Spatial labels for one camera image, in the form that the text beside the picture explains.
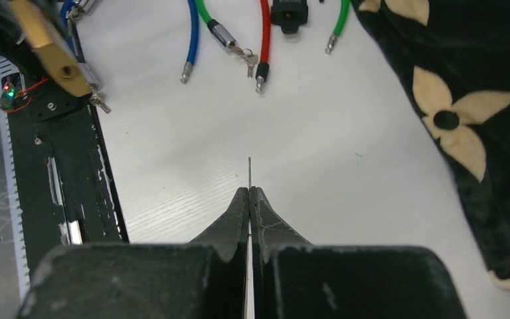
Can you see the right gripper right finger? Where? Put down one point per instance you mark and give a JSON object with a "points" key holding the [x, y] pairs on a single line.
{"points": [[294, 278]]}

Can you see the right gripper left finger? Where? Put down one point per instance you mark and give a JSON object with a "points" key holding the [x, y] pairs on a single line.
{"points": [[204, 278]]}

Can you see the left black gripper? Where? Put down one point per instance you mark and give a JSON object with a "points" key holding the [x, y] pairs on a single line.
{"points": [[14, 46]]}

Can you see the small brass padlock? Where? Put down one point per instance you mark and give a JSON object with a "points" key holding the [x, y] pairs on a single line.
{"points": [[52, 35]]}

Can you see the small silver keys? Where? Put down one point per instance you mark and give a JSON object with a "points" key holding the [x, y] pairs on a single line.
{"points": [[249, 172]]}

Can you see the black padlock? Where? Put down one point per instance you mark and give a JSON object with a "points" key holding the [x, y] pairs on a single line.
{"points": [[289, 15]]}

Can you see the black floral pillow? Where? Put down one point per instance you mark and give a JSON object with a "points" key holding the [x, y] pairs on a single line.
{"points": [[452, 59]]}

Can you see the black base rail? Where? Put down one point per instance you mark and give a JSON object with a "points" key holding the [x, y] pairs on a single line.
{"points": [[59, 180]]}

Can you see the blue cable lock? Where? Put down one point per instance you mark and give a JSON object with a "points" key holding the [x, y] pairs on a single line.
{"points": [[191, 39]]}

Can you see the red cable lock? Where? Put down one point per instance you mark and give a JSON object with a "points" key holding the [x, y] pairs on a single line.
{"points": [[263, 67]]}

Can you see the green cable lock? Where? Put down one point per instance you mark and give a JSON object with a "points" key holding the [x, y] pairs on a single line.
{"points": [[223, 36]]}

